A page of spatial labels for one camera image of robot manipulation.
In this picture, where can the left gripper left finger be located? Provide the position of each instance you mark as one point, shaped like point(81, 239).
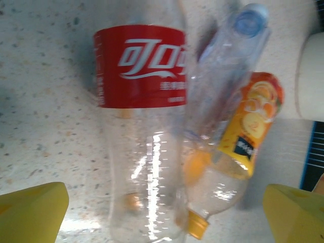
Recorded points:
point(30, 215)

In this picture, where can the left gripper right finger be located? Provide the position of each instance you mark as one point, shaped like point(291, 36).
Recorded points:
point(296, 217)

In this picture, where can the orange juice bottle yellow cap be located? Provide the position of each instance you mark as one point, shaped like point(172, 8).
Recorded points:
point(255, 121)

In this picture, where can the clear bottle blue cap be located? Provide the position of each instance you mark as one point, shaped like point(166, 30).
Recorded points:
point(222, 76)

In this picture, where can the red label cola bottle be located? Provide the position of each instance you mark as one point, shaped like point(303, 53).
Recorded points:
point(139, 76)

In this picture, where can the cream plastic bin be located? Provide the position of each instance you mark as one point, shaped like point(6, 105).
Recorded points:
point(311, 76)

